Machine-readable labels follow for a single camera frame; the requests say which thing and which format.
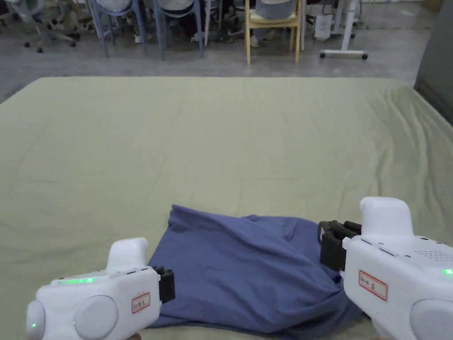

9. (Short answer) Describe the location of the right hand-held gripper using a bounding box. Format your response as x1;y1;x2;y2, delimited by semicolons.
318;197;453;340

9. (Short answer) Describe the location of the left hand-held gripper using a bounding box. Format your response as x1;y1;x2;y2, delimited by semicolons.
26;237;176;340

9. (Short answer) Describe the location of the blue garment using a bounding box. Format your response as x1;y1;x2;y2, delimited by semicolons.
146;204;372;340

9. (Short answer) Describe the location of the bed with pale green sheet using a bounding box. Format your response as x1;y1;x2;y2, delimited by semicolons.
0;77;453;340

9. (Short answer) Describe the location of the white table with wheels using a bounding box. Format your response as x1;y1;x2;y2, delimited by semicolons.
319;0;369;60

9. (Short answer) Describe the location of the white bag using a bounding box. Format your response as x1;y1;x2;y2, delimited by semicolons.
314;15;334;40

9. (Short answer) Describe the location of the blue chair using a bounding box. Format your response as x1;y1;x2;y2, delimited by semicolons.
154;0;206;61
89;0;148;58

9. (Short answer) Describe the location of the grey office chair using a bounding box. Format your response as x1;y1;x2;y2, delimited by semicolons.
5;0;79;54

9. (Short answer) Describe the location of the yellow wooden chair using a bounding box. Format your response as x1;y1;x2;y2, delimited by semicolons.
245;0;302;65

